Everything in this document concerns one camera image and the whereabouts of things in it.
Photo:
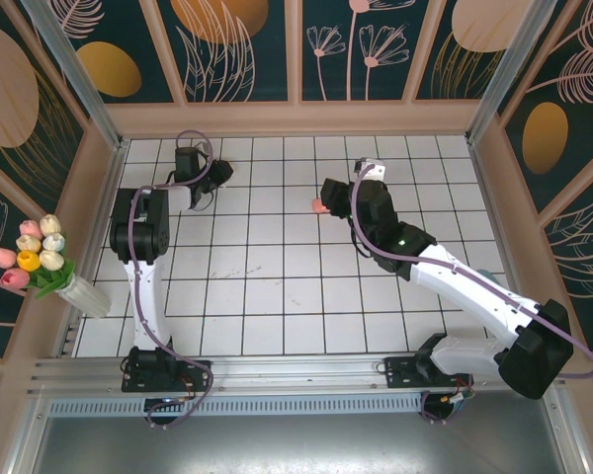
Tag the orange earbud charging case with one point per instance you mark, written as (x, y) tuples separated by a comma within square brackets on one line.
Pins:
[(318, 205)]

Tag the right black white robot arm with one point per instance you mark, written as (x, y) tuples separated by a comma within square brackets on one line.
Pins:
[(474, 286)]

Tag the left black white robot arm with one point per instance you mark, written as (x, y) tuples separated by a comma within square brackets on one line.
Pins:
[(145, 296)]

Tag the light blue tube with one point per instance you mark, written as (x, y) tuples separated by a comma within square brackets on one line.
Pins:
[(486, 274)]

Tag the white ribbed vase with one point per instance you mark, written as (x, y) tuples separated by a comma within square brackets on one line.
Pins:
[(86, 298)]

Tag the artificial tulip bouquet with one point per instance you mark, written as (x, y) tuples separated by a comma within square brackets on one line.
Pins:
[(34, 252)]

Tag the grey metal panel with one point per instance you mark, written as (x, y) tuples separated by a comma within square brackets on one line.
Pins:
[(301, 444)]

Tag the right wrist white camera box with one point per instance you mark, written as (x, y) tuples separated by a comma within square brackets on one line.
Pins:
[(373, 170)]

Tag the aluminium frame post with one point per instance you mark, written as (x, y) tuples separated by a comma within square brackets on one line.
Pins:
[(504, 74), (76, 74)]

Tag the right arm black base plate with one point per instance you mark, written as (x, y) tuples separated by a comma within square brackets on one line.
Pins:
[(400, 372)]

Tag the aluminium mounting rail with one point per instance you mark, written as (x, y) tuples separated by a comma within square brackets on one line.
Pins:
[(301, 375)]

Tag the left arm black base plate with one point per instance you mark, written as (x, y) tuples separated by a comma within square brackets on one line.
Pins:
[(197, 377)]

